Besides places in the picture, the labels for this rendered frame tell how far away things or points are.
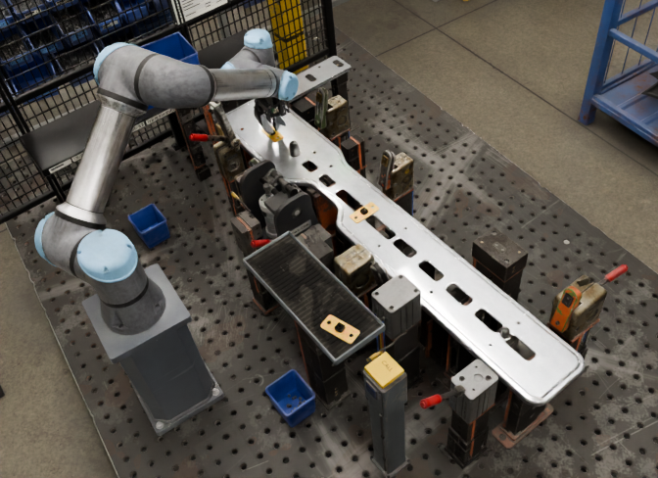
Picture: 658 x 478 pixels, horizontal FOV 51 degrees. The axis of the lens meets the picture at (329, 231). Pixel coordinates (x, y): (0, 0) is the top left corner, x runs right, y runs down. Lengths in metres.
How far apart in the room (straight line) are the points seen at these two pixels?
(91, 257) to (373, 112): 1.49
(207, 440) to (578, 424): 0.98
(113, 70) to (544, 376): 1.18
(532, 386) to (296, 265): 0.60
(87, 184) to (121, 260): 0.20
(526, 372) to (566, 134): 2.27
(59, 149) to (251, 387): 0.99
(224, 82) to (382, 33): 2.89
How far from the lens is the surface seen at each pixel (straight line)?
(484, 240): 1.85
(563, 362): 1.70
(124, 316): 1.67
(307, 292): 1.59
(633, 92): 3.85
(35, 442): 3.02
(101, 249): 1.58
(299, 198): 1.75
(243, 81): 1.73
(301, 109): 2.35
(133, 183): 2.67
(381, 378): 1.45
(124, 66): 1.62
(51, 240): 1.68
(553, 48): 4.38
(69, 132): 2.44
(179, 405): 1.96
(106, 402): 2.12
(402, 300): 1.62
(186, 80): 1.58
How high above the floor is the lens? 2.43
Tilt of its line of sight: 48 degrees down
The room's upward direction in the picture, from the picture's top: 8 degrees counter-clockwise
